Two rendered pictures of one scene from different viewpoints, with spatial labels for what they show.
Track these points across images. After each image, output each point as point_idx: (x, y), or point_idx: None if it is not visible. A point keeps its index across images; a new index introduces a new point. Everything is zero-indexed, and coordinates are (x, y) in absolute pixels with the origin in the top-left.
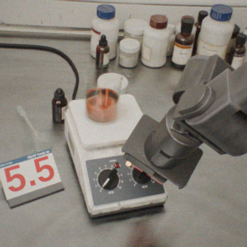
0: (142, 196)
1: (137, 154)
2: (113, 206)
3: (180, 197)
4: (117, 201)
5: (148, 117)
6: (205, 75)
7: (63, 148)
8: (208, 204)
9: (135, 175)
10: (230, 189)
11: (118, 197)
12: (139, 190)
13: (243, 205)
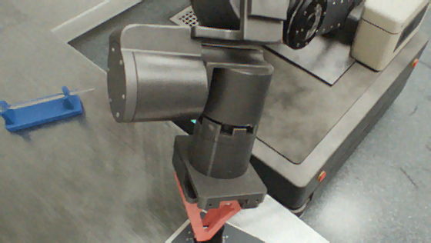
0: (228, 224)
1: (255, 178)
2: (265, 241)
3: (177, 214)
4: (258, 238)
5: (200, 191)
6: (171, 42)
7: None
8: (162, 187)
9: (218, 241)
10: (120, 185)
11: (254, 240)
12: (226, 230)
13: (135, 163)
